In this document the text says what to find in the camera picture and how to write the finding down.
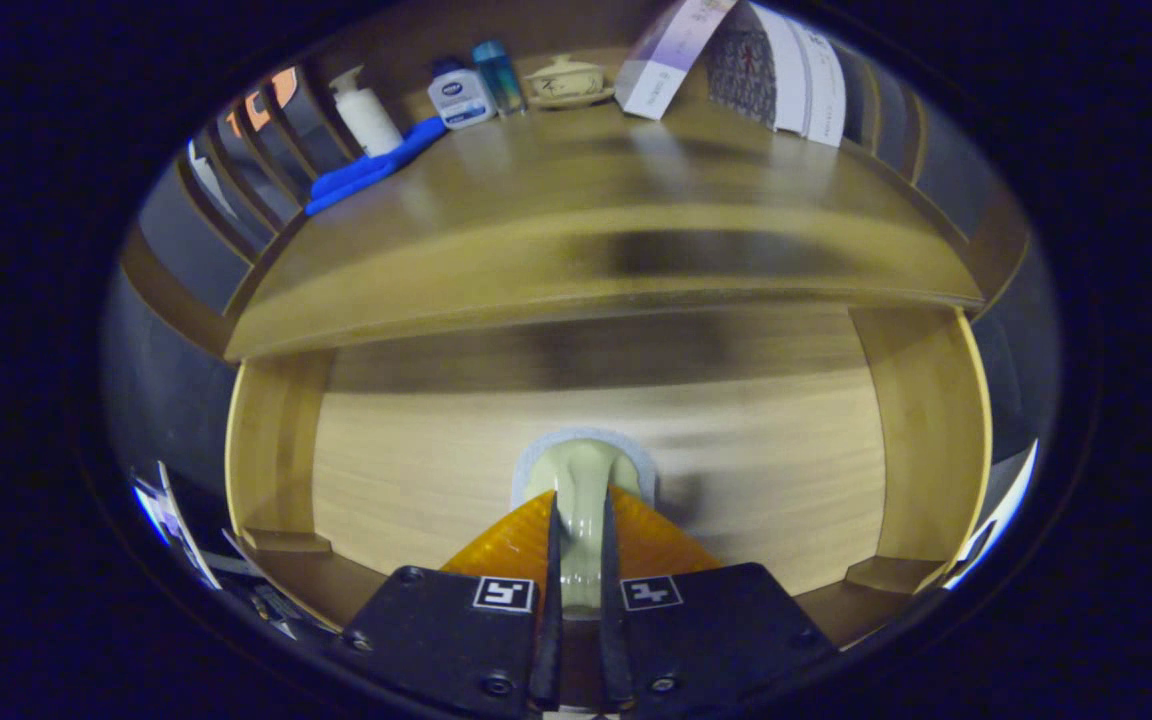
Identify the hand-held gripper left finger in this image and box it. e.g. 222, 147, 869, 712
331, 488, 564, 716

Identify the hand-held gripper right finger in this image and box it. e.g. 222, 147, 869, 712
599, 485, 842, 716

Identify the pale green item clear packet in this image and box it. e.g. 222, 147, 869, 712
511, 428, 659, 611

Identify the brown wooden drawer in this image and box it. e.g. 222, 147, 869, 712
224, 305, 994, 651

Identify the wooden countertop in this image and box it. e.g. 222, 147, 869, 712
224, 95, 985, 363

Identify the brown wooden cabinet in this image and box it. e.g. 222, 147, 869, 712
121, 0, 1032, 363

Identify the blue folded cloth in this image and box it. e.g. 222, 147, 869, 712
304, 116, 449, 217

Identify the white lotion bottle blue cap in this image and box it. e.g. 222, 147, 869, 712
426, 57, 497, 131

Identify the white pump bottle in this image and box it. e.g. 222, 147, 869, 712
329, 65, 405, 158

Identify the cream lidded teacup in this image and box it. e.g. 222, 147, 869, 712
523, 53, 617, 109

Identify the small teal bottle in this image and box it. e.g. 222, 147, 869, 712
471, 40, 527, 116

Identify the purple and white book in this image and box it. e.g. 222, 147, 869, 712
614, 0, 737, 122

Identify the plain white book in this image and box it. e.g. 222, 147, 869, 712
751, 0, 815, 136

